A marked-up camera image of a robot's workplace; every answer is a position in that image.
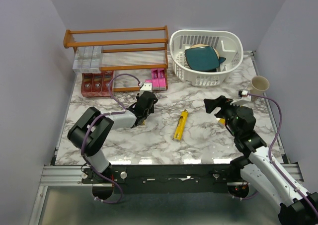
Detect white plastic basket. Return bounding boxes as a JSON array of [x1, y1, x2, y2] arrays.
[[169, 30, 243, 87]]

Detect teal square plate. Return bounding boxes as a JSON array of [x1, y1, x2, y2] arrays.
[[185, 47, 220, 72]]

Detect beige round plate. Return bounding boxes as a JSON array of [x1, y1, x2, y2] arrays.
[[190, 44, 220, 59]]

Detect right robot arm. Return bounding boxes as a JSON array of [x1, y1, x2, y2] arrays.
[[204, 95, 318, 225]]

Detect orange wooden three-tier shelf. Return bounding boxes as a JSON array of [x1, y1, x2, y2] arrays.
[[63, 26, 168, 92]]

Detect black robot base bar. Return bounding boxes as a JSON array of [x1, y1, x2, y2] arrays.
[[81, 164, 253, 198]]

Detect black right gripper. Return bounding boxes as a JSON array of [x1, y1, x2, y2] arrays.
[[204, 94, 244, 137]]

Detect red 3D toothpaste box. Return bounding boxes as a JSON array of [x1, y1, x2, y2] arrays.
[[101, 71, 114, 97], [91, 74, 103, 97], [80, 74, 93, 97]]

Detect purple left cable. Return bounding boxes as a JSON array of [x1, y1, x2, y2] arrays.
[[80, 73, 144, 204]]

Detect silver toothpaste box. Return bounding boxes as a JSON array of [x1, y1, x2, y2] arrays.
[[72, 47, 85, 74], [81, 46, 93, 73], [90, 46, 102, 74]]

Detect beige ceramic mug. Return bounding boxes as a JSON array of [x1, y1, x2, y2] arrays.
[[247, 75, 270, 96]]

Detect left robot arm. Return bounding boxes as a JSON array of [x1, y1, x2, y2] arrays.
[[67, 91, 158, 183]]

